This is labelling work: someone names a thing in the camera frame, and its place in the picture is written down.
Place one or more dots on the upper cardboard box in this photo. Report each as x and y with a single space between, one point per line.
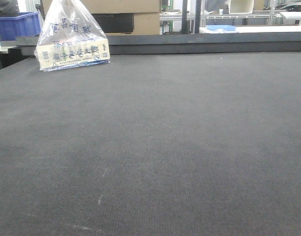
115 6

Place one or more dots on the cardboard box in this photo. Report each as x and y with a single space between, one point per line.
115 6
129 23

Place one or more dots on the blue plastic bin background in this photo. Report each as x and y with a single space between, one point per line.
25 24

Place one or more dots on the clear printed plastic bag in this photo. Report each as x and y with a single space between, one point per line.
63 23

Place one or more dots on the dark grey raised ledge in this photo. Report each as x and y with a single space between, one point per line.
205 43

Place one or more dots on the blue tray on white table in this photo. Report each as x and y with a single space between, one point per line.
221 28

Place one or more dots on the cream box inside bag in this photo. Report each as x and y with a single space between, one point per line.
65 55

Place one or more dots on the black vertical post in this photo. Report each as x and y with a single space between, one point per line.
198 4
184 24

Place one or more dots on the lower cardboard box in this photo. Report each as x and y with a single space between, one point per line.
129 23

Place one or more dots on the black vertical post right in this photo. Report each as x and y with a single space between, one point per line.
198 4

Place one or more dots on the white plastic container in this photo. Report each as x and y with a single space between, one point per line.
241 6

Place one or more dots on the black vertical post left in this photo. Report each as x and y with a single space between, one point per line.
184 24

